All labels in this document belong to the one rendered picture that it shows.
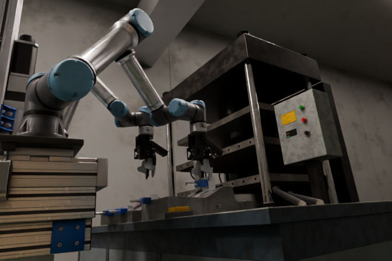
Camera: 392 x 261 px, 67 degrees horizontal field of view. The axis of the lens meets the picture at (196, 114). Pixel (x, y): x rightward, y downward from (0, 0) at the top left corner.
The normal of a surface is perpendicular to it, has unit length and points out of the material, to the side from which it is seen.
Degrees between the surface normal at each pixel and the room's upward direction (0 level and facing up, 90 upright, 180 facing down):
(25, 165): 90
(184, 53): 90
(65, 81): 96
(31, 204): 90
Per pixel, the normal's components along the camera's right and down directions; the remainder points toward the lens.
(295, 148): -0.83, -0.14
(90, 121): 0.49, -0.33
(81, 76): 0.69, -0.19
